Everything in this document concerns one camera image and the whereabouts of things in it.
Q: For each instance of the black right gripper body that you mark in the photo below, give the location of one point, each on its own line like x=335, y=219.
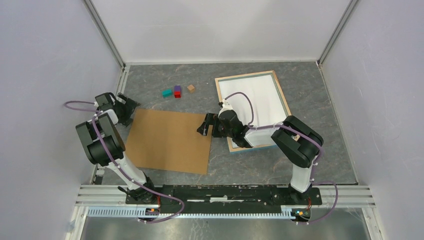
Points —
x=224, y=133

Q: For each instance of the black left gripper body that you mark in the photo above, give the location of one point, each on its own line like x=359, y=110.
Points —
x=121, y=106

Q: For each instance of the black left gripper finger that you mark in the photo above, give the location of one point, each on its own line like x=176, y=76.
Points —
x=128, y=105
x=126, y=118

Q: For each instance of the wooden picture frame teal edge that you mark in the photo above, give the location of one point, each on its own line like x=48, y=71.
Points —
x=257, y=98

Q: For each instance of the brown cardboard backing board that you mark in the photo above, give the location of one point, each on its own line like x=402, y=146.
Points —
x=168, y=140

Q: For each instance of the colourful balloon photo print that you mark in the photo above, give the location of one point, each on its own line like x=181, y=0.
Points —
x=252, y=105

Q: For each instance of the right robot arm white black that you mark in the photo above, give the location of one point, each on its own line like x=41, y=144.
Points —
x=298, y=142

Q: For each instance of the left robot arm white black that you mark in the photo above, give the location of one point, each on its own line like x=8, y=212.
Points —
x=104, y=146

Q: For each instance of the teal wooden block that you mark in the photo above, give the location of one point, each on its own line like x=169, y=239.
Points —
x=167, y=93

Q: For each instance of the natural wooden cube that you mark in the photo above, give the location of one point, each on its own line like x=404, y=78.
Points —
x=191, y=88

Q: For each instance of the red wooden block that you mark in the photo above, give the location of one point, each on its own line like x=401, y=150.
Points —
x=177, y=94

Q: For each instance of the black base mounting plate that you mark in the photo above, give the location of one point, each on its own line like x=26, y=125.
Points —
x=232, y=198

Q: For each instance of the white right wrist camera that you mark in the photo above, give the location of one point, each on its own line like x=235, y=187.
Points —
x=224, y=106

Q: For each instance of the aluminium rail base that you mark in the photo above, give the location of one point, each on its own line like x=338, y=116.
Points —
x=108, y=201

